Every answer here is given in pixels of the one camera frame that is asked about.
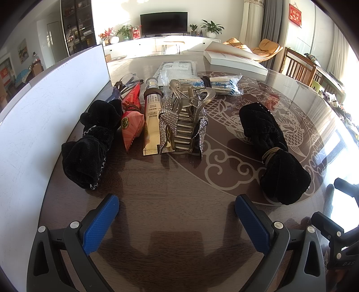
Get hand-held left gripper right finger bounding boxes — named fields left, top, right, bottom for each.
left=235, top=194, right=327, bottom=292

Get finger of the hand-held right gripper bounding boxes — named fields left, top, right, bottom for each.
left=311, top=211, right=346, bottom=262
left=334, top=177, right=359, bottom=198

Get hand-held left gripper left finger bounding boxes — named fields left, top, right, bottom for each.
left=26, top=194, right=120, bottom=292

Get black velvet bow with chain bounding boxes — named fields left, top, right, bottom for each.
left=61, top=100, right=124, bottom=191

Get black velvet bow gold band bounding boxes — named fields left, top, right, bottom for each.
left=239, top=103, right=312, bottom=205

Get red snack packet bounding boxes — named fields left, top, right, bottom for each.
left=121, top=84, right=146, bottom=154

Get gold cream tube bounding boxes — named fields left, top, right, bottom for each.
left=142, top=78, right=164, bottom=156

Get rhinestone bow hair clip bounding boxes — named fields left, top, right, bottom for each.
left=158, top=93, right=209, bottom=162

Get clear claw hair clip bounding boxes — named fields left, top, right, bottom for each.
left=168, top=79, right=216, bottom=155

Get bundle of packets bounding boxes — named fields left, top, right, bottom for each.
left=179, top=74, right=244, bottom=97

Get cluttered wooden sideboard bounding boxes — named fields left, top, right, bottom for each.
left=309, top=53, right=359, bottom=118

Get large white board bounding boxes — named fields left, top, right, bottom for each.
left=0, top=43, right=111, bottom=245

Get wooden chair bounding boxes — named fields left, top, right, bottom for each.
left=280, top=47, right=323, bottom=86

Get rimless eyeglasses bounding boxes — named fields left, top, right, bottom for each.
left=107, top=72, right=145, bottom=103

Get orange lounge chair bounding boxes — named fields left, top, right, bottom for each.
left=223, top=37, right=284, bottom=64

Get blue patterned cloth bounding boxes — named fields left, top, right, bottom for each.
left=15, top=69, right=31, bottom=85

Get open white box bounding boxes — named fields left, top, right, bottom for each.
left=187, top=42, right=268, bottom=76

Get flat plastic package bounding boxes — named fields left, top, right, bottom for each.
left=154, top=61, right=198, bottom=87

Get white tv cabinet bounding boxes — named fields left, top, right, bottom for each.
left=102, top=35, right=225, bottom=61

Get grey curtain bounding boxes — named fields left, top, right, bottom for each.
left=262, top=0, right=282, bottom=42

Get red flower plant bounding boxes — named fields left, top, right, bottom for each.
left=99, top=27, right=114, bottom=45

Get white curtain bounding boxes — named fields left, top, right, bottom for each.
left=238, top=0, right=265, bottom=42

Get green leafy potted plant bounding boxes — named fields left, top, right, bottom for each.
left=116, top=25, right=134, bottom=41

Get hairpin leg stool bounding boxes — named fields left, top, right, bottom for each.
left=161, top=41, right=186, bottom=54

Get glass display cabinet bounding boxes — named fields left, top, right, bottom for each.
left=60, top=0, right=94, bottom=57

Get large plant in white pot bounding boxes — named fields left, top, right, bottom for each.
left=200, top=20, right=225, bottom=39

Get black television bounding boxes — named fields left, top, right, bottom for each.
left=140, top=12, right=188, bottom=36

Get red wall hanging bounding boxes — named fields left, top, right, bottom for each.
left=289, top=3, right=302, bottom=28

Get framed wall painting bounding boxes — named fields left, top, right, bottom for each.
left=17, top=39, right=28, bottom=64

